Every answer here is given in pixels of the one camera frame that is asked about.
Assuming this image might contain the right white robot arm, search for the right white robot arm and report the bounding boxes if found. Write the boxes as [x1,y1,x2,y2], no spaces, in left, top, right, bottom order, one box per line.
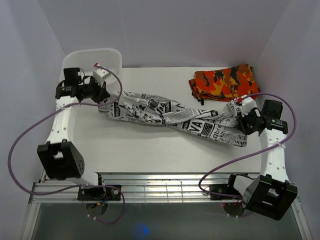
[225,97,298,221]

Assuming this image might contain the aluminium rail frame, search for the aluminium rail frame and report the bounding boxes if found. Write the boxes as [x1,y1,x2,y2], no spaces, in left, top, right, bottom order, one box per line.
[21,94,313,240]

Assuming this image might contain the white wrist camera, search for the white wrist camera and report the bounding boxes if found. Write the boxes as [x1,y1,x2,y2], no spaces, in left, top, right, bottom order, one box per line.
[92,63,111,87]
[237,95,257,117]

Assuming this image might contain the white plastic basket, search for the white plastic basket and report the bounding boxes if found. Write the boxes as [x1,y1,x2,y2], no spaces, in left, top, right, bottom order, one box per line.
[59,48,122,85]

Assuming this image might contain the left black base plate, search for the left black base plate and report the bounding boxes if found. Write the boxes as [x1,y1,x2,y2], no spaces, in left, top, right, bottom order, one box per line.
[77,185,122,201]

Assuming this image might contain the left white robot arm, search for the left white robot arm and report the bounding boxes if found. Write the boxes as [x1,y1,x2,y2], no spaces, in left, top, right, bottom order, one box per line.
[37,67,110,200]

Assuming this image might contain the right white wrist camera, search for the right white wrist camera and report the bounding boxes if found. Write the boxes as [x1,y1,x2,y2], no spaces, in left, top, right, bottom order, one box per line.
[237,95,257,117]

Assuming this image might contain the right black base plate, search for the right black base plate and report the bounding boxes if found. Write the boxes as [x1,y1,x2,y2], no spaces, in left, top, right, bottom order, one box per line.
[209,184,240,200]

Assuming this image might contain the newspaper print trousers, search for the newspaper print trousers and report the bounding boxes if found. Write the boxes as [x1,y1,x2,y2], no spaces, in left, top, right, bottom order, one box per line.
[98,91,248,147]

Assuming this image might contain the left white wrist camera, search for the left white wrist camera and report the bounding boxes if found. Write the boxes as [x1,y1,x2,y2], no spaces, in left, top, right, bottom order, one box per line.
[92,63,111,87]

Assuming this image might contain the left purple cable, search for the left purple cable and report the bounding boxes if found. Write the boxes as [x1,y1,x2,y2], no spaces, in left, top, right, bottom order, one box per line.
[7,62,125,225]

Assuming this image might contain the orange camouflage folded trousers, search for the orange camouflage folded trousers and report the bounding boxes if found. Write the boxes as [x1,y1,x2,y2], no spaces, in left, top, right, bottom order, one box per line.
[188,63,260,106]

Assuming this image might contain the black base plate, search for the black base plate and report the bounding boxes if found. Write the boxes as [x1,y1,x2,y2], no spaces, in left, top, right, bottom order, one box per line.
[209,184,240,200]
[77,185,122,201]

